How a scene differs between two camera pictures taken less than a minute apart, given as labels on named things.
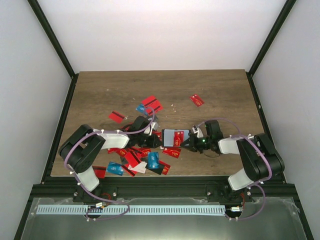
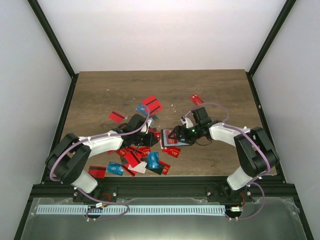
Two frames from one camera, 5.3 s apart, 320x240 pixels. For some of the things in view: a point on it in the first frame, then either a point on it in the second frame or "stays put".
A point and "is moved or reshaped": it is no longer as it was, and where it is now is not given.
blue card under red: [140, 108] stays put
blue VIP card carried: [153, 160] stays put
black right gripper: [193, 145] -> [178, 129]
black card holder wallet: [167, 136] stays put
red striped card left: [116, 117] stays put
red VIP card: [178, 138] is moved or reshaped
